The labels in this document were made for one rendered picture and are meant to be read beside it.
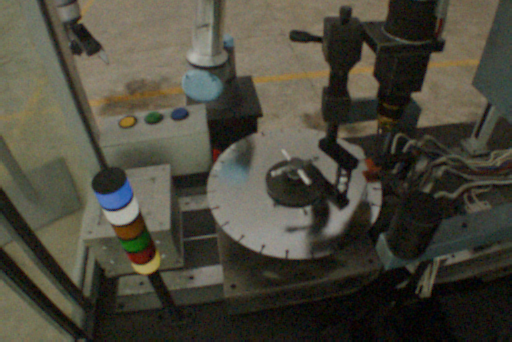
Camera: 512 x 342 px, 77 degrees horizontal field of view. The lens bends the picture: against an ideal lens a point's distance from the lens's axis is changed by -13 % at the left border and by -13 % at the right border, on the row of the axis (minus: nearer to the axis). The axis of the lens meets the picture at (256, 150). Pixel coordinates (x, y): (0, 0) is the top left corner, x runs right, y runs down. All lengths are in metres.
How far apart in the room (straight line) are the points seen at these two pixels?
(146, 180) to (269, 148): 0.27
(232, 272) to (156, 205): 0.20
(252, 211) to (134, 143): 0.41
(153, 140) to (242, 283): 0.44
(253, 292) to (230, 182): 0.21
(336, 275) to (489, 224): 0.29
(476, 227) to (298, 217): 0.29
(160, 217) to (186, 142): 0.27
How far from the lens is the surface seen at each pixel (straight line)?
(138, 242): 0.52
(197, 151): 0.97
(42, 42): 0.75
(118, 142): 0.95
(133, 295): 0.83
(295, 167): 0.65
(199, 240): 0.87
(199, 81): 1.02
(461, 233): 0.57
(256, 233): 0.63
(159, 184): 0.80
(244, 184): 0.70
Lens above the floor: 1.47
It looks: 42 degrees down
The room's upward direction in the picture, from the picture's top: 3 degrees counter-clockwise
